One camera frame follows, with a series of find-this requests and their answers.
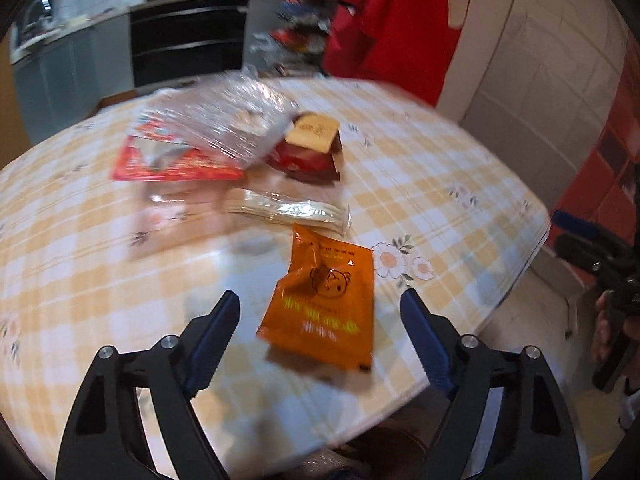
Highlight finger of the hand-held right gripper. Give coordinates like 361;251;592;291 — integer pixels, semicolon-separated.
555;232;637;282
550;209;602;244

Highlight chrome kitchen faucet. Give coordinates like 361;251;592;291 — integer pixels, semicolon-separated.
22;0;54;32

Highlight orange snack packet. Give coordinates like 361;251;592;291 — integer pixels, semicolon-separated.
256;222;376;374

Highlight red flat packet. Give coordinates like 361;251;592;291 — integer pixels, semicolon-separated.
110;112;246;184

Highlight red biscuit box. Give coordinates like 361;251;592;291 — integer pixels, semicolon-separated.
265;112;346;186

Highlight wire rack of groceries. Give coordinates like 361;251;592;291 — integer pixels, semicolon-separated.
250;0;337;75

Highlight grey lower kitchen cabinets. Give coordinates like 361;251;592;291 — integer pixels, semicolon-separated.
10;19;136;147

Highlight person's right hand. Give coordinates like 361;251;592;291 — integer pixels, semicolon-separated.
590;291;615;364

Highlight clear wrapper of cream wafers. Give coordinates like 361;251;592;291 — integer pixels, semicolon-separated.
222;187;354;236

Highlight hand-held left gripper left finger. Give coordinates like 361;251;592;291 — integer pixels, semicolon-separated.
56;290;242;480

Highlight clear plastic bag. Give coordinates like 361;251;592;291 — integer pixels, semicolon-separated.
140;72;301;171

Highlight black built-in oven stove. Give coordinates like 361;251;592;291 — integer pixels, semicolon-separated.
127;0;251;89

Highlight red apron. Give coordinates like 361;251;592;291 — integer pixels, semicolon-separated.
322;0;464;109

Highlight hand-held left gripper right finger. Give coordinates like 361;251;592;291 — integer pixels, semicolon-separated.
400;288;584;480

